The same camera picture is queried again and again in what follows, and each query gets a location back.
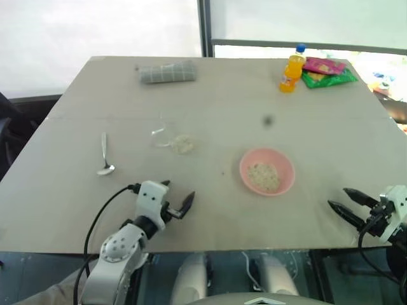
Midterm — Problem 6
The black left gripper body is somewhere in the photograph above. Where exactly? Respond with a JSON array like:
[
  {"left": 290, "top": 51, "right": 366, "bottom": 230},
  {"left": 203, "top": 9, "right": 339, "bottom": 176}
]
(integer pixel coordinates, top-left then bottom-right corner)
[{"left": 160, "top": 201, "right": 185, "bottom": 221}]

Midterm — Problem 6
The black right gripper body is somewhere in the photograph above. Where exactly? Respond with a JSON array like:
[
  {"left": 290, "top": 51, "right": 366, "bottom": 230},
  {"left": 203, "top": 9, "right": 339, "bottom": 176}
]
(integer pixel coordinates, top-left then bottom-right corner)
[{"left": 358, "top": 196, "right": 396, "bottom": 238}]

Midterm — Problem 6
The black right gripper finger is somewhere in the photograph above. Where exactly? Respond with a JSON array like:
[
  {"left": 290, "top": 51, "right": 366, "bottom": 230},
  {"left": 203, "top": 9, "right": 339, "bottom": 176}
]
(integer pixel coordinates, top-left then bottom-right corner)
[
  {"left": 343, "top": 187, "right": 380, "bottom": 210},
  {"left": 328, "top": 200, "right": 367, "bottom": 232}
]

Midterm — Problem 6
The silver metal spoon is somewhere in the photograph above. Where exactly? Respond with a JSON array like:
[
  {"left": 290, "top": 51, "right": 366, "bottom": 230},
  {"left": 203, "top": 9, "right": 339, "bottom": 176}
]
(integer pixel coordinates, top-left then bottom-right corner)
[{"left": 96, "top": 132, "right": 116, "bottom": 177}]

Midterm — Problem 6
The grey rounded robot leg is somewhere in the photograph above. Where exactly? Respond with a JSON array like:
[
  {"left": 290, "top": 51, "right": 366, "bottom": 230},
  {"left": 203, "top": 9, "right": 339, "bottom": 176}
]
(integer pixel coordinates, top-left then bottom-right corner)
[
  {"left": 169, "top": 254, "right": 212, "bottom": 305},
  {"left": 252, "top": 253, "right": 300, "bottom": 301}
]

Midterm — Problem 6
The pink bowl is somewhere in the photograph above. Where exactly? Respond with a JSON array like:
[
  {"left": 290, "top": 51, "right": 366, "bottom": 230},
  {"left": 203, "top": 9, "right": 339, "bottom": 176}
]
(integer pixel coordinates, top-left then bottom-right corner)
[{"left": 238, "top": 147, "right": 296, "bottom": 196}]

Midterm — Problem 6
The grey checkered rolled cloth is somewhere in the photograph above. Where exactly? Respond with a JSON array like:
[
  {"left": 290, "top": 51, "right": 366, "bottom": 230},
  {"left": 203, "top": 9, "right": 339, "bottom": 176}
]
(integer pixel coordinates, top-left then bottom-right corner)
[{"left": 138, "top": 60, "right": 197, "bottom": 85}]

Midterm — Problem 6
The green snack bag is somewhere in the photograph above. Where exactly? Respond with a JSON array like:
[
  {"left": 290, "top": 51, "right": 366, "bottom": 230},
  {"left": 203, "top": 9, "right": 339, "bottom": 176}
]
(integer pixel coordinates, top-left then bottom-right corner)
[{"left": 301, "top": 67, "right": 359, "bottom": 90}]

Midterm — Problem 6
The grey robot torso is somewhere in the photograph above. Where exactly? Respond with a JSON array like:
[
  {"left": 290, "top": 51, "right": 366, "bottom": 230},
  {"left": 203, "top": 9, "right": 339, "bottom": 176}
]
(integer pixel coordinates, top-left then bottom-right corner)
[{"left": 190, "top": 292, "right": 333, "bottom": 305}]

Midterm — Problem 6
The pink snack bag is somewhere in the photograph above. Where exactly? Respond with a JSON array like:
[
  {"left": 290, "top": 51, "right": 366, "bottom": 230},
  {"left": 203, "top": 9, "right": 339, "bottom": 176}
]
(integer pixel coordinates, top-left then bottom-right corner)
[{"left": 301, "top": 57, "right": 347, "bottom": 76}]

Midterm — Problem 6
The orange soda bottle blue cap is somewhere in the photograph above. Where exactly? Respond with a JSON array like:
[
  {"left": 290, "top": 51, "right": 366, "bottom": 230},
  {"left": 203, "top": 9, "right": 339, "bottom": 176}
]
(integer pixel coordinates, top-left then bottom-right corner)
[{"left": 279, "top": 43, "right": 308, "bottom": 94}]

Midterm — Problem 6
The black chair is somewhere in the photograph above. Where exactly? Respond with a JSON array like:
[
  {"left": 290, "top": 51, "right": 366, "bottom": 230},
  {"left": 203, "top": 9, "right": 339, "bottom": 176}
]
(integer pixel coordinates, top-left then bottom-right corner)
[{"left": 0, "top": 91, "right": 44, "bottom": 174}]

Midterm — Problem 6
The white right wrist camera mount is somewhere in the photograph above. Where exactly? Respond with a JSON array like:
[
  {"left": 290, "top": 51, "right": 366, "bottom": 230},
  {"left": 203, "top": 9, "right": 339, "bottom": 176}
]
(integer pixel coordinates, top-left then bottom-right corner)
[{"left": 378, "top": 185, "right": 407, "bottom": 245}]

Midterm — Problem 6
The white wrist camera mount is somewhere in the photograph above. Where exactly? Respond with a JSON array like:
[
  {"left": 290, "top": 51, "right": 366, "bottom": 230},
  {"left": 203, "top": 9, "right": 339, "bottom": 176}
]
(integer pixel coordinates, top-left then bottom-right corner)
[
  {"left": 378, "top": 185, "right": 407, "bottom": 245},
  {"left": 135, "top": 180, "right": 170, "bottom": 230}
]

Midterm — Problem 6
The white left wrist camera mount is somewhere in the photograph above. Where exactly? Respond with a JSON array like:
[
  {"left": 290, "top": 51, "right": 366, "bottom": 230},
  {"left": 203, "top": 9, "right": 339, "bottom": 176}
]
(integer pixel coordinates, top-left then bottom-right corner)
[{"left": 135, "top": 180, "right": 170, "bottom": 230}]

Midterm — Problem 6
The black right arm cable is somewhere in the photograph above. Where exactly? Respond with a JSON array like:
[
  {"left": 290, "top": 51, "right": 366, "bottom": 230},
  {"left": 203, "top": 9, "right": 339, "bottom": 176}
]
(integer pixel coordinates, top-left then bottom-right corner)
[{"left": 357, "top": 213, "right": 407, "bottom": 288}]

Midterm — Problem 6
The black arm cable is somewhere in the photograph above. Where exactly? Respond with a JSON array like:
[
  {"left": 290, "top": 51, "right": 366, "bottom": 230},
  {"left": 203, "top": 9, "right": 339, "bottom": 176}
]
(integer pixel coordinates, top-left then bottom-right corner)
[
  {"left": 72, "top": 183, "right": 141, "bottom": 305},
  {"left": 357, "top": 213, "right": 407, "bottom": 288}
]

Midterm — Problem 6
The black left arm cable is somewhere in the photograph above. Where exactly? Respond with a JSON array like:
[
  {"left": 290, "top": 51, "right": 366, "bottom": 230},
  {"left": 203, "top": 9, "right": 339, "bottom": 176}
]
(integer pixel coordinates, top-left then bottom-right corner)
[{"left": 72, "top": 183, "right": 141, "bottom": 305}]

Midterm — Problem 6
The white thin cable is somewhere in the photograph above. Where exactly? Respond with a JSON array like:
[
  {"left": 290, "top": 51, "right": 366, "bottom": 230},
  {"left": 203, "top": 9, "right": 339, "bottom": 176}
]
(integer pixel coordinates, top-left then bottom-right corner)
[{"left": 240, "top": 252, "right": 260, "bottom": 292}]

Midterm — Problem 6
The dark window frame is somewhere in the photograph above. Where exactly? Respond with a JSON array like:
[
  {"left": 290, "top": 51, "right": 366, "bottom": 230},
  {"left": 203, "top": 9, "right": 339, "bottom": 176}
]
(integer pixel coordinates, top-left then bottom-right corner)
[{"left": 197, "top": 0, "right": 407, "bottom": 58}]

